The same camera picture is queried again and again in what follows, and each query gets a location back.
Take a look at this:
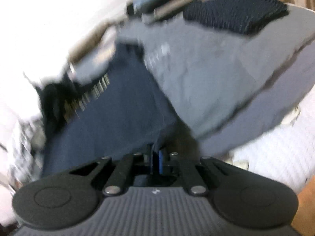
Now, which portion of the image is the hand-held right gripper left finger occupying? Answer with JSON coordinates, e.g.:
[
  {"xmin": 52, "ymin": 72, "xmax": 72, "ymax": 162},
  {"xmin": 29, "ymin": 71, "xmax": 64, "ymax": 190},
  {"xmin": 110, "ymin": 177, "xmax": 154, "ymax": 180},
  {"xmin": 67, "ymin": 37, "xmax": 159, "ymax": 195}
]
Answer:
[{"xmin": 69, "ymin": 150, "xmax": 160, "ymax": 196}]

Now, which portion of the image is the white textured bedsheet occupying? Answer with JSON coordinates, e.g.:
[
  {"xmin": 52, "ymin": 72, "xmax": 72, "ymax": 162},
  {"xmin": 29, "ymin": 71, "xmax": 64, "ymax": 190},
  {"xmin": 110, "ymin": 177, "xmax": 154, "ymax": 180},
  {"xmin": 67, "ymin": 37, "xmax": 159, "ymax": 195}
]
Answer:
[{"xmin": 220, "ymin": 88, "xmax": 315, "ymax": 193}]

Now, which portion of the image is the folded clothes stack black top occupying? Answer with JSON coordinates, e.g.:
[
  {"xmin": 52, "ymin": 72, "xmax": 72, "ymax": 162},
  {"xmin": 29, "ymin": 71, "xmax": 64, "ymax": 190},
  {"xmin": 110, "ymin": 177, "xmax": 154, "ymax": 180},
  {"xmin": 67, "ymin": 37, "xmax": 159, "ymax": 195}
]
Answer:
[{"xmin": 183, "ymin": 0, "xmax": 289, "ymax": 35}]

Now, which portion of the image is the navy blue shirt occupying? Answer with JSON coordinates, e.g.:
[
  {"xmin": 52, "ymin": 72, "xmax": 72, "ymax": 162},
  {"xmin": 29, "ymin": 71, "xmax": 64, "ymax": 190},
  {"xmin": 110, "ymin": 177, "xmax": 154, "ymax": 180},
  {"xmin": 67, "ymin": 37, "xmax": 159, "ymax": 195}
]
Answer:
[{"xmin": 41, "ymin": 43, "xmax": 179, "ymax": 178}]

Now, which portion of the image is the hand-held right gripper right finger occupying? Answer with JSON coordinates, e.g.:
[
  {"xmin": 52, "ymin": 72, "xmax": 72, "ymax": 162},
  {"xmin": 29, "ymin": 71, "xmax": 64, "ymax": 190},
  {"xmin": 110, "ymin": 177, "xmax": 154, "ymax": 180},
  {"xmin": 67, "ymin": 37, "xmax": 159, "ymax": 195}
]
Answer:
[{"xmin": 159, "ymin": 150, "xmax": 244, "ymax": 196}]

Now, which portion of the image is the grey-blue printed quilt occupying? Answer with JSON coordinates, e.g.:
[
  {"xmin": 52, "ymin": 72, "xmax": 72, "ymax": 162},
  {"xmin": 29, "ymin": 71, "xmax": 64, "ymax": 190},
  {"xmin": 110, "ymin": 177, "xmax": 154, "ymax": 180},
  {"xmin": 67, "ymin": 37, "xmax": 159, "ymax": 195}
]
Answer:
[{"xmin": 118, "ymin": 4, "xmax": 315, "ymax": 151}]

